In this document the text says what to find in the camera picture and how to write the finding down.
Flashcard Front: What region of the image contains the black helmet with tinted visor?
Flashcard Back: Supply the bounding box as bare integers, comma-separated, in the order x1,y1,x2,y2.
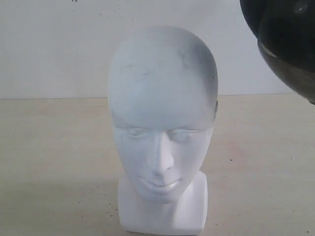
240,0,315,104

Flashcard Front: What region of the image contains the white mannequin head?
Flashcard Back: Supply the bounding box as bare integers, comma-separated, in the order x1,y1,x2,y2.
107,26,218,236

